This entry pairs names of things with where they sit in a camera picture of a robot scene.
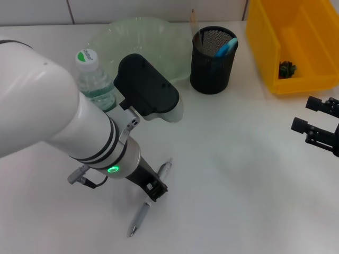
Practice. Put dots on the clear plastic ruler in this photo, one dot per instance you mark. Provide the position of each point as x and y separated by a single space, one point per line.
194 25

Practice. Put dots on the green plastic wrapper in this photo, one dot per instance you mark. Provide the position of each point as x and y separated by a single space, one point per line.
287 69

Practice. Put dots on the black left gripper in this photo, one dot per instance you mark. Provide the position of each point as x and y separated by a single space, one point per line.
143 174

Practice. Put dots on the green glass fruit bowl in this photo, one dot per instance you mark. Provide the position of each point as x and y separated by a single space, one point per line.
159 42

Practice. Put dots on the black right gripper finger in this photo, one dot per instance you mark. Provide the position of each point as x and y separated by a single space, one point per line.
312 132
321 104

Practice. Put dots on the grey white ballpoint pen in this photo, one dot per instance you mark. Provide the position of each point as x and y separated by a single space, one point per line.
140 214

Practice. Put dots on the clear water bottle green label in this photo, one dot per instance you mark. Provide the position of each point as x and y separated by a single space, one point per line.
95 84

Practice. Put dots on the blue scissors with teal sheath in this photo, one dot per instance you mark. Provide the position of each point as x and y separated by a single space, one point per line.
226 47

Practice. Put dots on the yellow plastic storage bin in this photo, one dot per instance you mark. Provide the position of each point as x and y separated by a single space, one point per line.
265 47

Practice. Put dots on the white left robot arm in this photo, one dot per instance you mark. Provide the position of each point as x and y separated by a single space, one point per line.
39 111

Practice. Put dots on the black mesh pen holder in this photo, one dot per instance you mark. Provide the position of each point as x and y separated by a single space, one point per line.
209 76

